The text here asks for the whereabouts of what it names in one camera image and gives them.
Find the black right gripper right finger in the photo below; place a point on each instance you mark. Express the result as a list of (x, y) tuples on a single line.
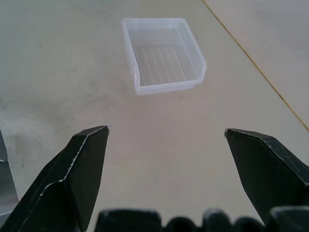
[(272, 174)]

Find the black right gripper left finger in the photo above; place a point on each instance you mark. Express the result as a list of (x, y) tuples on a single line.
[(60, 183)]

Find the clear plastic container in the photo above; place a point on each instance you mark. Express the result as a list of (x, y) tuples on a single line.
[(164, 70)]

